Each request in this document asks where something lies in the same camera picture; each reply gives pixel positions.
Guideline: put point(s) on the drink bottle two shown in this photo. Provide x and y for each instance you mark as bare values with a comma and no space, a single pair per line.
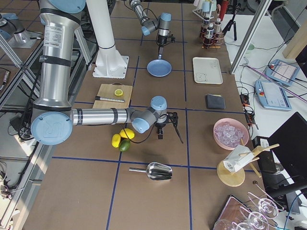
210,31

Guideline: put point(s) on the green bowl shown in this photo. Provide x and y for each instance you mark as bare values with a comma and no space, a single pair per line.
250,48

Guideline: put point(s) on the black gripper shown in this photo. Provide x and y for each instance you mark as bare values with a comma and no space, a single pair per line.
159,125
161,40

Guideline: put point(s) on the yellow lemon near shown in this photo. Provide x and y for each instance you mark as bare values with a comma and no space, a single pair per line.
115,141

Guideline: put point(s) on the white cup rack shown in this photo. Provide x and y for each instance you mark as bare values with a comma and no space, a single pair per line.
204,8

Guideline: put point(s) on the yellow lemon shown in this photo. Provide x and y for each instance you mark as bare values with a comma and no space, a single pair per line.
115,141
127,133

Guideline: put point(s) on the black monitor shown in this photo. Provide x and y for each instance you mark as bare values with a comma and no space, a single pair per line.
292,153

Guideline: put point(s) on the wooden cup stand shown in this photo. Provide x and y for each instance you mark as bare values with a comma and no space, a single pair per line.
236,179

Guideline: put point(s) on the steel muddler black tip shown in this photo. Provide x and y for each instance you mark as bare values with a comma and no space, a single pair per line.
99,98

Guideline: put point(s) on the lemon half slice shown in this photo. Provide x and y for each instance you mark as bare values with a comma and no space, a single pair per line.
118,92

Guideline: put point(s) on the white paper carton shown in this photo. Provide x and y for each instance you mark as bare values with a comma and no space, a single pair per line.
238,158

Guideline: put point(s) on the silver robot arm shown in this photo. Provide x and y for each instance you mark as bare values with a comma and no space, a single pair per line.
53,117
151,23

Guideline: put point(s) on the copper wire bottle rack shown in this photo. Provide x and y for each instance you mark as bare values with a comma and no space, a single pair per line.
215,42

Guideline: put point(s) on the blue teach pendant far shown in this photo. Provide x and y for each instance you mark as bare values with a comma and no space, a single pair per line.
283,72

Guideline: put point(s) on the pink bowl of ice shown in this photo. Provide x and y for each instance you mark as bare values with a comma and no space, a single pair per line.
229,133

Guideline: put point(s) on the wooden cutting board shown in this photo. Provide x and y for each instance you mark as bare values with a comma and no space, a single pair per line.
108,91

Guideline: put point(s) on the aluminium frame post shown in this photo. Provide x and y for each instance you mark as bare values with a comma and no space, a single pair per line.
264,4

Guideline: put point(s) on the blue teach pendant near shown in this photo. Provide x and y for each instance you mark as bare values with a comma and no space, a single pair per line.
271,96

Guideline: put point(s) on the wine glass one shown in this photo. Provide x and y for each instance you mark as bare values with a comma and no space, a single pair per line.
264,205

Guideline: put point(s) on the blue plate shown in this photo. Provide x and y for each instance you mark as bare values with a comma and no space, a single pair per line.
159,68

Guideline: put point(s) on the blue teach pendant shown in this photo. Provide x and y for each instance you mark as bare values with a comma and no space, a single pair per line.
271,96
283,72

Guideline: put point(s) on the black camera tripod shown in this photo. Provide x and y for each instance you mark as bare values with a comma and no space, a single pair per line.
236,8

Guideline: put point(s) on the grey folded cloth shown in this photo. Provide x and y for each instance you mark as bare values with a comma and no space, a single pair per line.
214,102

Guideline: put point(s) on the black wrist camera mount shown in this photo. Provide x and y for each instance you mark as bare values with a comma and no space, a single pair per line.
172,117
170,39

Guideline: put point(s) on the drink bottle one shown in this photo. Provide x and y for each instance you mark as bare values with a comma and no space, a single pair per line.
205,24

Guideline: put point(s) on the wine glass two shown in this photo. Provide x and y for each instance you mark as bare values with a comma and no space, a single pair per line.
255,219

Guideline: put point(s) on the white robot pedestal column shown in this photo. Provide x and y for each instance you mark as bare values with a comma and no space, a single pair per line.
109,63

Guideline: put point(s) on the steel ice scoop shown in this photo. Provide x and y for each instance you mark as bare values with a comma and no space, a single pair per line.
156,171

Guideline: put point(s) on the green lime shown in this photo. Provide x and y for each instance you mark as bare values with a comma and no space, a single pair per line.
124,145

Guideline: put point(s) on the yellow lemon far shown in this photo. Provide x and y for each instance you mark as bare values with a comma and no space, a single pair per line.
127,133

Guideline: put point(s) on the cream bear tray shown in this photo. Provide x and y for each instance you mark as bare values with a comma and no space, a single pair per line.
207,70

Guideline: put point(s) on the drink bottle three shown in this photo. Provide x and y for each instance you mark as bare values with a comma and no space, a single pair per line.
217,27

